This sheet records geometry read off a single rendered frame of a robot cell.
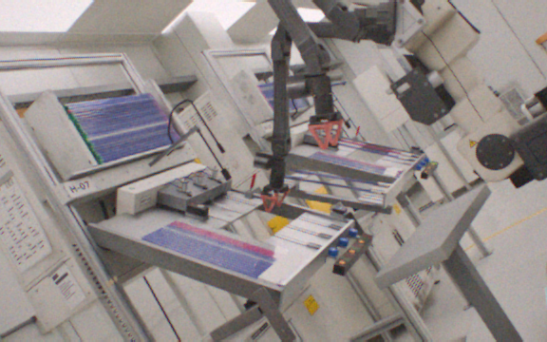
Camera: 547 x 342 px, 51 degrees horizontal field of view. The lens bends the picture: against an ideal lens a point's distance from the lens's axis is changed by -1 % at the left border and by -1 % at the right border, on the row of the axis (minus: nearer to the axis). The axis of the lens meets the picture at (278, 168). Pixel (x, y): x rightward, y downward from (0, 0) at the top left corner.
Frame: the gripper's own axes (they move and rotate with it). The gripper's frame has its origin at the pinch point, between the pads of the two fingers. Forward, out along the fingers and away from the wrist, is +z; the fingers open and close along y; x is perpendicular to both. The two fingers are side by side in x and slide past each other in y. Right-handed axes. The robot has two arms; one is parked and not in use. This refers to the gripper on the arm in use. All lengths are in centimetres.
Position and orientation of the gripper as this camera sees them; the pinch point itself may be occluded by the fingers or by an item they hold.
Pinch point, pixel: (273, 207)
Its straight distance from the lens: 227.4
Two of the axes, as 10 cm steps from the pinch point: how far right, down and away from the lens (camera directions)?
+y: -4.2, 2.0, -8.9
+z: -1.3, 9.5, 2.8
